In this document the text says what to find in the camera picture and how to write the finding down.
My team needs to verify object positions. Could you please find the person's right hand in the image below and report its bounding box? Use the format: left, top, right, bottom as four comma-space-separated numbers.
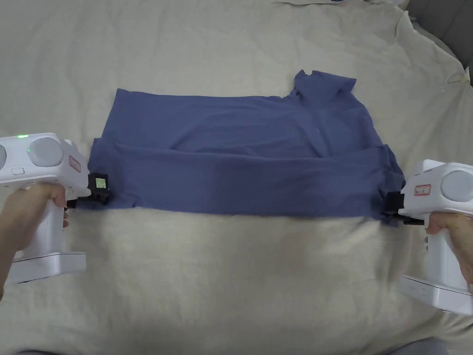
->
424, 212, 473, 286

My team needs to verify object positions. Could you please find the dark blue shirt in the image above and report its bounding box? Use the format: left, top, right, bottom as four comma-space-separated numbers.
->
88, 69, 407, 227

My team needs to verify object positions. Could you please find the person's left hand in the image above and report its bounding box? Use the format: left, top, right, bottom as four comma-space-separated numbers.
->
0, 183, 71, 259

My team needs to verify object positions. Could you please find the bed with beige sheet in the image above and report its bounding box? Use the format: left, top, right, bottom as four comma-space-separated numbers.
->
0, 0, 473, 355

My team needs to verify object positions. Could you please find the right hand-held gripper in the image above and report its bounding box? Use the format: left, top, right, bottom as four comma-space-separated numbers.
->
380, 159, 473, 316

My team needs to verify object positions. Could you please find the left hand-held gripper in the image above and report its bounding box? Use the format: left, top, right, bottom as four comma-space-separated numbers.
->
0, 133, 111, 286

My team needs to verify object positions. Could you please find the person's left forearm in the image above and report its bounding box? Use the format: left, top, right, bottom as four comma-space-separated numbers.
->
0, 236, 16, 296

